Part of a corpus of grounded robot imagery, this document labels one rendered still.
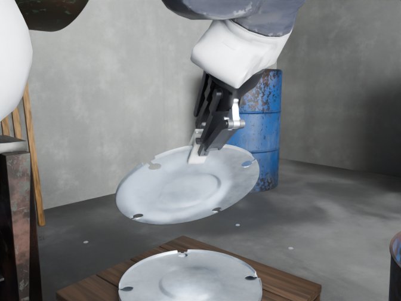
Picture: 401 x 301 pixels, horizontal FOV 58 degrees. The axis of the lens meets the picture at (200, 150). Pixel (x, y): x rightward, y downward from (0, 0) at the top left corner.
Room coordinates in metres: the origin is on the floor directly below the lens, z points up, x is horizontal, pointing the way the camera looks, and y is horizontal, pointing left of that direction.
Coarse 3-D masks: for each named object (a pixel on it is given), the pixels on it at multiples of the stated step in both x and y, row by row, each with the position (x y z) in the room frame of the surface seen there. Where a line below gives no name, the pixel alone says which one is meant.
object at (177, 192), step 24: (144, 168) 0.61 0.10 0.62; (168, 168) 0.62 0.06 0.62; (192, 168) 0.64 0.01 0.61; (216, 168) 0.66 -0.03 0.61; (240, 168) 0.68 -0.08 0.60; (120, 192) 0.64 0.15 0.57; (144, 192) 0.66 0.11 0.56; (168, 192) 0.70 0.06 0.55; (192, 192) 0.72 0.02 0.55; (216, 192) 0.73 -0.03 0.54; (240, 192) 0.76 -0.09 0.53; (144, 216) 0.73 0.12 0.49; (168, 216) 0.76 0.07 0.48; (192, 216) 0.79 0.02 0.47
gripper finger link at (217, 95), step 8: (216, 96) 0.50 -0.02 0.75; (216, 104) 0.51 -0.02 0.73; (216, 112) 0.52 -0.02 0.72; (224, 112) 0.52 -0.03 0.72; (208, 120) 0.54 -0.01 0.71; (216, 120) 0.53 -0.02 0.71; (208, 128) 0.54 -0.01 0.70; (200, 136) 0.57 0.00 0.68; (208, 136) 0.55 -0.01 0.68; (200, 144) 0.56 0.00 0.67
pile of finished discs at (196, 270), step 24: (144, 264) 0.77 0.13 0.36; (168, 264) 0.77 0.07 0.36; (192, 264) 0.77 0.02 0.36; (216, 264) 0.77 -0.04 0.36; (240, 264) 0.77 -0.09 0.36; (120, 288) 0.67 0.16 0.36; (144, 288) 0.67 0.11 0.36; (168, 288) 0.66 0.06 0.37; (192, 288) 0.66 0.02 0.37; (216, 288) 0.66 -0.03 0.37; (240, 288) 0.67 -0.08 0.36
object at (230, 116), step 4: (236, 100) 0.48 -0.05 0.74; (236, 104) 0.49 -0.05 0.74; (232, 108) 0.48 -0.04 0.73; (236, 108) 0.48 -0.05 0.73; (232, 112) 0.48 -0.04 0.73; (236, 112) 0.48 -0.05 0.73; (224, 116) 0.49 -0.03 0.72; (228, 116) 0.49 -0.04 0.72; (232, 116) 0.48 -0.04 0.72; (236, 116) 0.48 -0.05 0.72; (236, 120) 0.48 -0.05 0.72; (236, 124) 0.48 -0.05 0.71; (232, 128) 0.49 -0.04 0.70
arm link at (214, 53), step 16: (208, 32) 0.41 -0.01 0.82; (224, 32) 0.42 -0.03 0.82; (240, 32) 0.41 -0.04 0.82; (208, 48) 0.40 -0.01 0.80; (224, 48) 0.40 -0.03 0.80; (240, 48) 0.41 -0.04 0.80; (256, 48) 0.41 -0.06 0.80; (272, 48) 0.42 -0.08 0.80; (208, 64) 0.40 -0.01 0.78; (224, 64) 0.39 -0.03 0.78; (240, 64) 0.40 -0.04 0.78; (256, 64) 0.41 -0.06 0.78; (224, 80) 0.40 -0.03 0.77; (240, 80) 0.39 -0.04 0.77
